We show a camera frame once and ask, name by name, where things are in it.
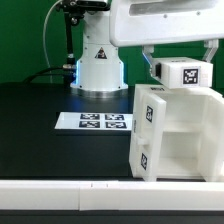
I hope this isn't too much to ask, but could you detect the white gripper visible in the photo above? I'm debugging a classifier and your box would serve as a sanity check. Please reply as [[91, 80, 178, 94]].
[[109, 0, 224, 78]]

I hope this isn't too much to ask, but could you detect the white block with tags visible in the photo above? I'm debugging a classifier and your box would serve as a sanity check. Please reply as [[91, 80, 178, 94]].
[[152, 57, 213, 89]]

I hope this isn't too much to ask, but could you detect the white cabinet body box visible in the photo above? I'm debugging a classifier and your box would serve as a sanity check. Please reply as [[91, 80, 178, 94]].
[[135, 84, 224, 181]]

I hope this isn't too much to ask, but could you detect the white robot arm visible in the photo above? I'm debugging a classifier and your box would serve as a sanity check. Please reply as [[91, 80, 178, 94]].
[[71, 0, 224, 96]]

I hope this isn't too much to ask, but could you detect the white base tag sheet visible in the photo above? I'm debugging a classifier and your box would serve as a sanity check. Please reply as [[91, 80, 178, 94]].
[[55, 112, 133, 131]]

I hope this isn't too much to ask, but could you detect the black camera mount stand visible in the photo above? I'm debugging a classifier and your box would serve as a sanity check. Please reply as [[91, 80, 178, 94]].
[[56, 0, 110, 67]]

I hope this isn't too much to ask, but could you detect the black cable bundle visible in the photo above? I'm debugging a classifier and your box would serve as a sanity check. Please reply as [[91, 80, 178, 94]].
[[22, 65, 78, 84]]

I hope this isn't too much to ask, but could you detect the white cable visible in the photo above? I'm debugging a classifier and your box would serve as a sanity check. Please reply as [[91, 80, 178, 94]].
[[42, 0, 64, 84]]

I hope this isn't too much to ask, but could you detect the white front obstacle rail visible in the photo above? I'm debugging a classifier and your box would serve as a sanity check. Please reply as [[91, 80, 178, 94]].
[[0, 180, 224, 211]]

